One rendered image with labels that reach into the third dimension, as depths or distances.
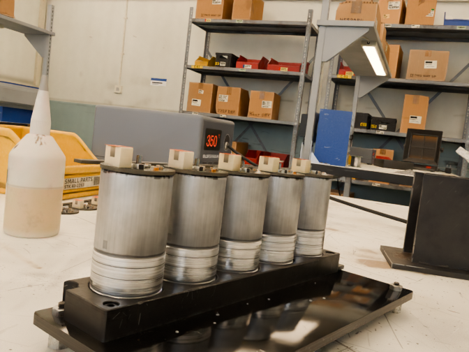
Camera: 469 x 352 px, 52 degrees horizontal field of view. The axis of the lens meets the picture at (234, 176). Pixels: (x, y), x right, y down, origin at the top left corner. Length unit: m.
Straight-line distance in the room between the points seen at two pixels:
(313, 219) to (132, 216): 0.11
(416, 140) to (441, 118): 1.48
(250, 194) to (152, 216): 0.05
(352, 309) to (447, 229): 0.16
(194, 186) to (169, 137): 0.41
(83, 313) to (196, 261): 0.04
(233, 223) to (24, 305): 0.09
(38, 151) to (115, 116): 0.32
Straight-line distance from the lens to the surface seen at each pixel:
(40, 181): 0.32
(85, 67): 6.08
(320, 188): 0.24
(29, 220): 0.32
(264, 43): 5.09
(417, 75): 4.29
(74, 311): 0.17
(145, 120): 0.60
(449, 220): 0.36
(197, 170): 0.18
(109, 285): 0.16
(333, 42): 2.18
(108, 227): 0.16
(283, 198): 0.22
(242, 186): 0.20
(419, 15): 4.46
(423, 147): 3.27
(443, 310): 0.28
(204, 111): 4.70
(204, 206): 0.18
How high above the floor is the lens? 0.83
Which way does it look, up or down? 5 degrees down
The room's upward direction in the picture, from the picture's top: 7 degrees clockwise
